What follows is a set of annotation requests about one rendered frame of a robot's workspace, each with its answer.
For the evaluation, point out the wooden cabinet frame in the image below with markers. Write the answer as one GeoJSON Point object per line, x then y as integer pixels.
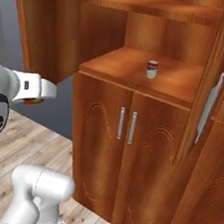
{"type": "Point", "coordinates": [178, 81]}

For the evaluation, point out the tall wooden side cabinet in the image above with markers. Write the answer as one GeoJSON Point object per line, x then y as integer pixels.
{"type": "Point", "coordinates": [206, 196]}

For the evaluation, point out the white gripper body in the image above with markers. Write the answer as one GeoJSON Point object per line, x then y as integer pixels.
{"type": "Point", "coordinates": [48, 89]}

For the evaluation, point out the white and red can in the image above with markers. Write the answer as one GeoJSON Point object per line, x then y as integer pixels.
{"type": "Point", "coordinates": [151, 70]}

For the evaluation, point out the wooden cabinet shelf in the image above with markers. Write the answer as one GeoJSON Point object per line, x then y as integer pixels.
{"type": "Point", "coordinates": [154, 7]}

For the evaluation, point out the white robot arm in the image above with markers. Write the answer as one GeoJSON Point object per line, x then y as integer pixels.
{"type": "Point", "coordinates": [1, 82]}

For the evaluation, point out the red round object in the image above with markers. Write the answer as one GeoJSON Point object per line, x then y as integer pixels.
{"type": "Point", "coordinates": [33, 101]}

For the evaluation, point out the plain wooden cabinet door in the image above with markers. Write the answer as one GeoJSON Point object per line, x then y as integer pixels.
{"type": "Point", "coordinates": [61, 27]}

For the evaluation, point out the carved wooden cabinet door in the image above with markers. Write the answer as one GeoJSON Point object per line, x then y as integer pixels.
{"type": "Point", "coordinates": [150, 175]}
{"type": "Point", "coordinates": [94, 148]}

